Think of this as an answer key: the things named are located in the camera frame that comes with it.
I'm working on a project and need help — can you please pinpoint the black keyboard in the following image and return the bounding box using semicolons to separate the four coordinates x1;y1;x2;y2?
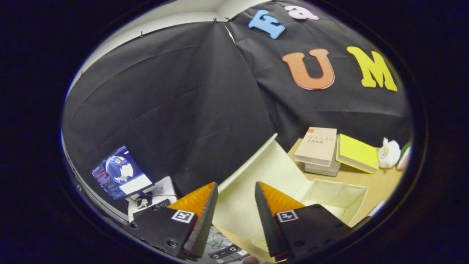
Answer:
134;199;171;217

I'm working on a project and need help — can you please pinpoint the white plush toy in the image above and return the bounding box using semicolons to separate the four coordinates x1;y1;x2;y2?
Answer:
377;137;402;169

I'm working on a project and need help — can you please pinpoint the computer monitor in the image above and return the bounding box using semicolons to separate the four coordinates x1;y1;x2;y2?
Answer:
92;145;154;200

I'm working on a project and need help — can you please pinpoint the black flat device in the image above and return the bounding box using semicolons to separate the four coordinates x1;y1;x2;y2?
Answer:
209;245;250;262

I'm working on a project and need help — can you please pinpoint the white side desk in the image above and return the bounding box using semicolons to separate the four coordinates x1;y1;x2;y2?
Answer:
126;176;177;222

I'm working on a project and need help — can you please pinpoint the white book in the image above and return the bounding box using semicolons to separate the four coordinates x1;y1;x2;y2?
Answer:
303;156;341;177

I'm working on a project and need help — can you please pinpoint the yellow book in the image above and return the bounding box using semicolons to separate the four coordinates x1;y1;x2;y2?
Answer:
336;133;380;174

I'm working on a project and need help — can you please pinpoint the watermelon slice plush toy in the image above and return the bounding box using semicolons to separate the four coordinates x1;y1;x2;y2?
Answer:
398;141;413;171

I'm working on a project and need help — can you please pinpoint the pale fabric storage box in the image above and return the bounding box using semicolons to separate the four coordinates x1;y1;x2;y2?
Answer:
213;134;369;257

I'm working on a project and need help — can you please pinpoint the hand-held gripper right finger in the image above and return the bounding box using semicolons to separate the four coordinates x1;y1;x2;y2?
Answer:
254;180;353;261

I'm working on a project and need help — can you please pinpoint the grey cable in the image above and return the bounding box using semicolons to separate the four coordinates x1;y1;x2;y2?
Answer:
207;227;235;250

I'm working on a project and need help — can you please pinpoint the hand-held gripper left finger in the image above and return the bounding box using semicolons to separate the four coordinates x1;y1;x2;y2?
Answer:
125;182;219;261

